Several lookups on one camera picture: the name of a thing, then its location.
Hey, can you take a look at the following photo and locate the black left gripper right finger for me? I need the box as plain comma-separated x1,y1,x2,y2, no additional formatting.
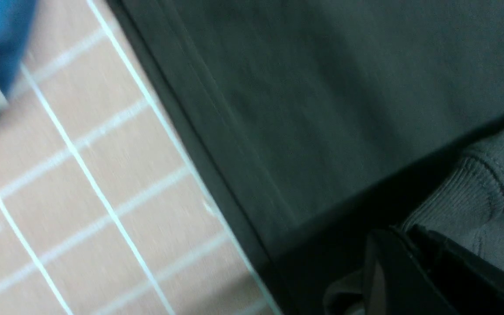
392,227,504,315

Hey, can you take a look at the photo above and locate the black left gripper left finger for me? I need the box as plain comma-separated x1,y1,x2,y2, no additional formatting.
363,231,458,315

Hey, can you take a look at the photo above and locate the dark gray long-sleeved shirt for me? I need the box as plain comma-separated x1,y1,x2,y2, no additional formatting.
108,0,504,315

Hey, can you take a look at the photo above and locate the pink checkered tablecloth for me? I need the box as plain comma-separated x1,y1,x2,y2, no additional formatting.
0,0,281,315

